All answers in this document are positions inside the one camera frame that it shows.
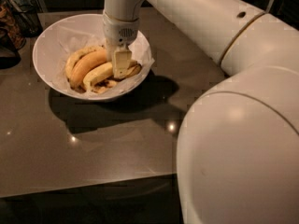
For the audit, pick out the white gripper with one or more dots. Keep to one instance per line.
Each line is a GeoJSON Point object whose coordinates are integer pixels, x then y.
{"type": "Point", "coordinates": [120, 32]}

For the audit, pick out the yellow banana front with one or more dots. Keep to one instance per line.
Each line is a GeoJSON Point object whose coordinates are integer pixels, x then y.
{"type": "Point", "coordinates": [99, 74]}

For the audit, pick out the yellow banana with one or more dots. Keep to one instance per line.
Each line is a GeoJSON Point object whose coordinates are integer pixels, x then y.
{"type": "Point", "coordinates": [99, 74]}
{"type": "Point", "coordinates": [76, 56]}

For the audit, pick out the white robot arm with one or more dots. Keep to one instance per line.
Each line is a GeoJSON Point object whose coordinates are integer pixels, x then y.
{"type": "Point", "coordinates": [238, 145]}

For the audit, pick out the small spotted banana right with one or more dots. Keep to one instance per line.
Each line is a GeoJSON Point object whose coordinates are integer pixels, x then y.
{"type": "Point", "coordinates": [134, 70]}

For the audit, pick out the orange-brown banana middle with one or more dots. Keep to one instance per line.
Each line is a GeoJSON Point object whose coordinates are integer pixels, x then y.
{"type": "Point", "coordinates": [85, 65]}

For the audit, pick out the spotted banana bottom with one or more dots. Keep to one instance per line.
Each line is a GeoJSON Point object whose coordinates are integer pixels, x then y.
{"type": "Point", "coordinates": [103, 86]}

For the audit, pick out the yellow banana back left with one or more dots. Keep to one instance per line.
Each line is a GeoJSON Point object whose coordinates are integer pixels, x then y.
{"type": "Point", "coordinates": [76, 56]}

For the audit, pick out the white paper bowl liner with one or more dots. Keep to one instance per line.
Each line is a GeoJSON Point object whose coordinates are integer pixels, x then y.
{"type": "Point", "coordinates": [73, 39]}

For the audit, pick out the white bowl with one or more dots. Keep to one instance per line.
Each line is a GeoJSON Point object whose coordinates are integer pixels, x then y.
{"type": "Point", "coordinates": [47, 45]}

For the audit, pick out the brown patterned container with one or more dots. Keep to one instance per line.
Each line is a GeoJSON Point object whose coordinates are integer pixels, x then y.
{"type": "Point", "coordinates": [8, 22]}

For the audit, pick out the black wire basket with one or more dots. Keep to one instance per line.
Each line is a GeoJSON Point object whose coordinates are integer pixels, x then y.
{"type": "Point", "coordinates": [26, 17]}

